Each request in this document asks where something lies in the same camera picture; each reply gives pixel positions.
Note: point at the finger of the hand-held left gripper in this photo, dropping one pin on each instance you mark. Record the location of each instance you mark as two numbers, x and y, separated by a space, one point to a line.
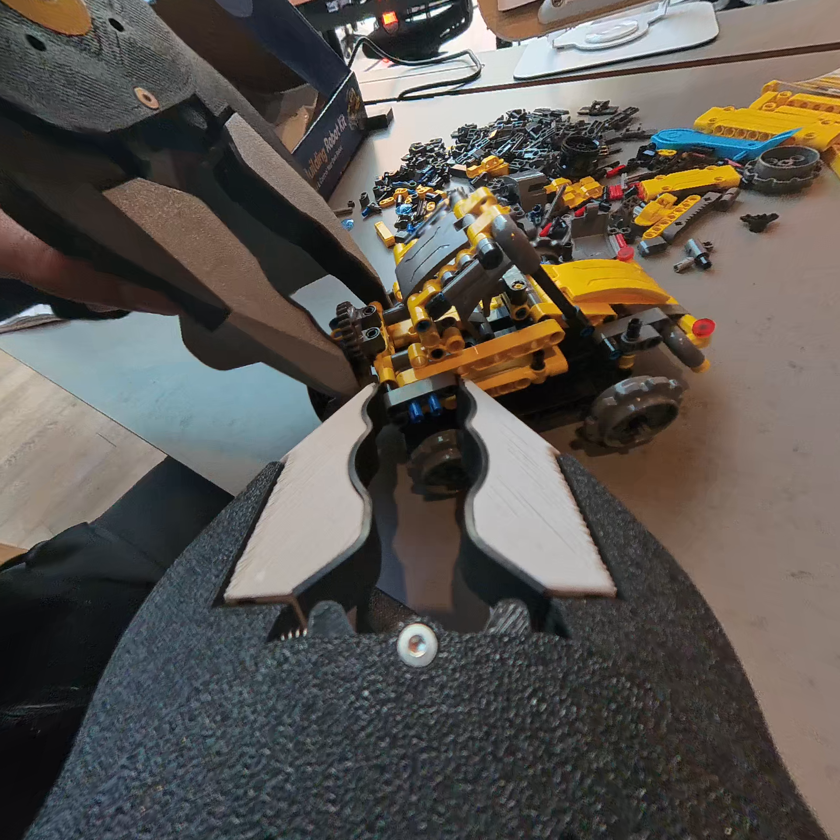
282 177
216 262

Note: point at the grey black pin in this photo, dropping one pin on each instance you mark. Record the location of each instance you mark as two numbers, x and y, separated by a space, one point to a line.
694 254

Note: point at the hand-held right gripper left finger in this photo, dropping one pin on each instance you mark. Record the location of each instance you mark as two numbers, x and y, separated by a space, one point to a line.
302 518

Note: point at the black wheel rim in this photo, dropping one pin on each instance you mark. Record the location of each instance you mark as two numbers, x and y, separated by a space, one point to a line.
581 152

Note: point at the pile of small bricks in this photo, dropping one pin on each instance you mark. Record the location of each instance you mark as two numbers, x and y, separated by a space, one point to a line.
499 141

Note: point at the grey wheel hub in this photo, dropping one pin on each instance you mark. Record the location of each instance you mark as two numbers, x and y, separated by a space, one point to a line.
784 167

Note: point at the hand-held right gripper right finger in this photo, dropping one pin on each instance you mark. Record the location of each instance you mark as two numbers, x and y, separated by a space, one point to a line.
538 518

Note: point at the small black connector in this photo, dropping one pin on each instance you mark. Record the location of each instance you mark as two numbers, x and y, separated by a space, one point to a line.
759 221

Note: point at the blue brick separator tool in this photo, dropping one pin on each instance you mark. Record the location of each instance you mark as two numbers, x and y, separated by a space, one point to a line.
709 141

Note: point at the person's left hand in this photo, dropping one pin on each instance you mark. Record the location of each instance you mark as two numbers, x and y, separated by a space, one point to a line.
39 269

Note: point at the blue cardboard box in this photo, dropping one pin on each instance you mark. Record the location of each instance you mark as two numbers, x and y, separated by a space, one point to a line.
328 144

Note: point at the grey desk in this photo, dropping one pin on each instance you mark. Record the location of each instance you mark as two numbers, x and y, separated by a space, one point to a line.
774 33
754 426

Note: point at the yellow beam with grey rack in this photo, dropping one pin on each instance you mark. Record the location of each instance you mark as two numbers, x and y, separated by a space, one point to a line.
682 210

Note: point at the heap of yellow long beams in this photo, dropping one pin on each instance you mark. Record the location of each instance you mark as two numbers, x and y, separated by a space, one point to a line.
768 118

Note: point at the dark grey beam blue pins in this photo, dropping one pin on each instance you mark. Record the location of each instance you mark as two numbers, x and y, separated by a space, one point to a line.
420 394

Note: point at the black device with red light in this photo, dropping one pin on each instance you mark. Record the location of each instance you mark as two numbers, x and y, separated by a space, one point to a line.
420 26

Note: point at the yellow curved panel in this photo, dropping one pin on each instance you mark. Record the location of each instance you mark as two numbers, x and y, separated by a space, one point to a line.
689 180

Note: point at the yellow toy vehicle model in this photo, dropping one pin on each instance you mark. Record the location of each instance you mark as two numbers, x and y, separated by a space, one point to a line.
499 341

